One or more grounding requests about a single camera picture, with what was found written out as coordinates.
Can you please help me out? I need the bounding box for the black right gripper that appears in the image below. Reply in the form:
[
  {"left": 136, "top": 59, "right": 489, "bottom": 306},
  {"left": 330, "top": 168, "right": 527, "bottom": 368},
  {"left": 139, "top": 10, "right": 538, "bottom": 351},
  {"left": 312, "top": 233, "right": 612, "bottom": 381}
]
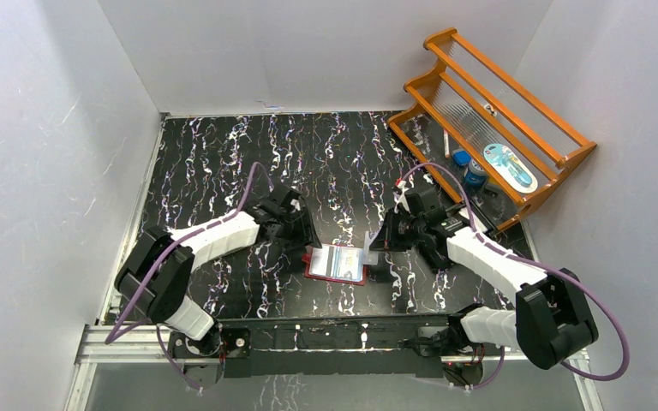
[{"left": 370, "top": 207, "right": 425, "bottom": 252}]

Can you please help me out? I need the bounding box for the white magnetic stripe card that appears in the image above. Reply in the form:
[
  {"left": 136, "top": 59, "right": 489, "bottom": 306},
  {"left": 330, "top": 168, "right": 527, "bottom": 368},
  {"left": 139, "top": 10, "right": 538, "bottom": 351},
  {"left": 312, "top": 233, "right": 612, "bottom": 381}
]
[{"left": 308, "top": 247, "right": 336, "bottom": 278}]

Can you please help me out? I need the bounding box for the red card holder wallet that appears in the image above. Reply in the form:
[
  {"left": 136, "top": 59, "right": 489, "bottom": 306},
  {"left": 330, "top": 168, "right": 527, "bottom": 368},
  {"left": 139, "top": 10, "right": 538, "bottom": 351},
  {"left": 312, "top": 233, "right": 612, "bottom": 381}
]
[{"left": 302, "top": 244, "right": 367, "bottom": 286}]

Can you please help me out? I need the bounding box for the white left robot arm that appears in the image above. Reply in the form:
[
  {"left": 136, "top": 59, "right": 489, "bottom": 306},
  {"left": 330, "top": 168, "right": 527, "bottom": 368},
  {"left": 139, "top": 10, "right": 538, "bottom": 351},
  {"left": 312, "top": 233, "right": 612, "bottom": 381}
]
[{"left": 114, "top": 184, "right": 320, "bottom": 356}]

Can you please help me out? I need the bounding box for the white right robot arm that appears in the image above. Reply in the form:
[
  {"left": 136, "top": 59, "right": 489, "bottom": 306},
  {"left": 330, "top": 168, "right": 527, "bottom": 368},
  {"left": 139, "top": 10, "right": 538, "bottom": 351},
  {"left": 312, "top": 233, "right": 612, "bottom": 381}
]
[{"left": 366, "top": 190, "right": 599, "bottom": 370}]

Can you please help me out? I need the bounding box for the black plastic card box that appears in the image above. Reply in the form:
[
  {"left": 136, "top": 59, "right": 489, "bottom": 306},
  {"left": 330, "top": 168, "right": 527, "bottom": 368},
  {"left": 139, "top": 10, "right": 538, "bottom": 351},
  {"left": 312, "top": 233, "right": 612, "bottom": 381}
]
[{"left": 415, "top": 203, "right": 498, "bottom": 271}]

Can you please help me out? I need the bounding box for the small blue block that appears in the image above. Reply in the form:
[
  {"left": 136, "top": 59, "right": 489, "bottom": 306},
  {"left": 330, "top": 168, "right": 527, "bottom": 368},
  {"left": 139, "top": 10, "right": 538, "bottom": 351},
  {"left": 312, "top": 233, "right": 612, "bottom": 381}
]
[{"left": 451, "top": 149, "right": 472, "bottom": 168}]

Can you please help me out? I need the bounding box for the white pen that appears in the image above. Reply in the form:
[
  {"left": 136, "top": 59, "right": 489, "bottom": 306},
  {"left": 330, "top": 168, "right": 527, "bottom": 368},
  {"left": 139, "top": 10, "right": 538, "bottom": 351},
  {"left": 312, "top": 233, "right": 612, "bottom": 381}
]
[{"left": 443, "top": 130, "right": 452, "bottom": 158}]

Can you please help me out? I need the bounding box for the orange wooden shelf rack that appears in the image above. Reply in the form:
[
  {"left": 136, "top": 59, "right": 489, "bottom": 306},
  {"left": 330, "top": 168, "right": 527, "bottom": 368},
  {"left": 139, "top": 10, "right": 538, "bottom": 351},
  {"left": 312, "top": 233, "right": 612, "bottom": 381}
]
[{"left": 388, "top": 28, "right": 596, "bottom": 225}]

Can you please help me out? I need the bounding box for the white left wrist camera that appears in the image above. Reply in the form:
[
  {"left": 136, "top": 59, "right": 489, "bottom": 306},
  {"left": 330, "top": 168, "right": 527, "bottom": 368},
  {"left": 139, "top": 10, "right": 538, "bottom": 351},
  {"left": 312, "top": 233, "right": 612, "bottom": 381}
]
[{"left": 287, "top": 193, "right": 302, "bottom": 213}]

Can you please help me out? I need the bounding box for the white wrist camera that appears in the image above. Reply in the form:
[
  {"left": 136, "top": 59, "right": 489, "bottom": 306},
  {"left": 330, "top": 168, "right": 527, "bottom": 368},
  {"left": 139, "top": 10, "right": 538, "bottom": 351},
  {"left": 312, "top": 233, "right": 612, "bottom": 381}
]
[
  {"left": 392, "top": 179, "right": 410, "bottom": 213},
  {"left": 287, "top": 193, "right": 302, "bottom": 213}
]

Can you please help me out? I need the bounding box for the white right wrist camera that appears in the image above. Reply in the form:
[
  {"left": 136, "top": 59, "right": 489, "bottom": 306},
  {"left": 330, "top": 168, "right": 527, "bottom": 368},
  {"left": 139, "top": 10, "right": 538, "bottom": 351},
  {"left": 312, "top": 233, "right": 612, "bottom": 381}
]
[{"left": 392, "top": 179, "right": 410, "bottom": 213}]

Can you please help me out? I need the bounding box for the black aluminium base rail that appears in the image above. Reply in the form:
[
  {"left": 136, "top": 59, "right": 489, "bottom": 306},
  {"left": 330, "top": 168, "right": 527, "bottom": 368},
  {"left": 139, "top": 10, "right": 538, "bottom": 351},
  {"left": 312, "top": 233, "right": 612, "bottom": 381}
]
[{"left": 76, "top": 308, "right": 591, "bottom": 392}]

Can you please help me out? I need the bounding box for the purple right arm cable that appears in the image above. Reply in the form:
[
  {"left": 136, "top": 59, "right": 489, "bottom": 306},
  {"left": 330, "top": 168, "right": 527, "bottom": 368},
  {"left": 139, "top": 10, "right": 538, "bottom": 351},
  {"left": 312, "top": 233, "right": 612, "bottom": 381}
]
[{"left": 397, "top": 163, "right": 631, "bottom": 391}]

